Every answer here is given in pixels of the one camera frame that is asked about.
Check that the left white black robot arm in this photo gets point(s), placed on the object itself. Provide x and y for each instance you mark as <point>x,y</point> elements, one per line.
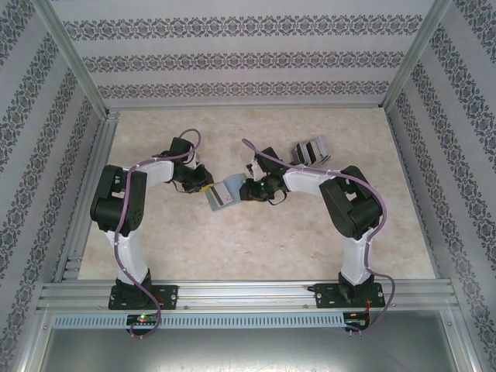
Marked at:
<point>155,174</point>

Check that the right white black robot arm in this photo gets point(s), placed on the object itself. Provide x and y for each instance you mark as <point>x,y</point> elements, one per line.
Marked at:
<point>302,180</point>

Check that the left green circuit board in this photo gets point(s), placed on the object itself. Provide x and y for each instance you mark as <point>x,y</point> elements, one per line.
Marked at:
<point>141,319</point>

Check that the green circuit board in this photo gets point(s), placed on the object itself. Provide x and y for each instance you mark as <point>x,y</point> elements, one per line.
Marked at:
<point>354,322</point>
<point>141,319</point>

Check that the grey sheet metal panel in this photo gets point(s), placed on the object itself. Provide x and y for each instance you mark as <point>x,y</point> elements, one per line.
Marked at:
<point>248,348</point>

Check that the right green circuit board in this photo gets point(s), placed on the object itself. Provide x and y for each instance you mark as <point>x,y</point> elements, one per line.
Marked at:
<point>354,322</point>

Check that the aluminium mounting rail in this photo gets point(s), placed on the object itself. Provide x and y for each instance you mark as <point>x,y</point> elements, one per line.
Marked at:
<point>240,294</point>

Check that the aluminium side rail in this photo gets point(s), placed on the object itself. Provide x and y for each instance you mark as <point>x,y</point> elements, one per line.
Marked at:
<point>87,193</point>

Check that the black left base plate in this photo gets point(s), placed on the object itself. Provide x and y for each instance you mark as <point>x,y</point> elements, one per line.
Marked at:
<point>170,296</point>

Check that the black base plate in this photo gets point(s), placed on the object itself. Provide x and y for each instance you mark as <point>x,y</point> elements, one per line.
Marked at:
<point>170,296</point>
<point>325,296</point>

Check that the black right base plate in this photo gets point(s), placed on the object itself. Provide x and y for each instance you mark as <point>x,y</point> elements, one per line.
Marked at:
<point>325,296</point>

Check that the aluminium frame post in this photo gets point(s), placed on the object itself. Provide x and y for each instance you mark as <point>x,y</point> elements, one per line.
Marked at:
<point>73,58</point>
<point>412,58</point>

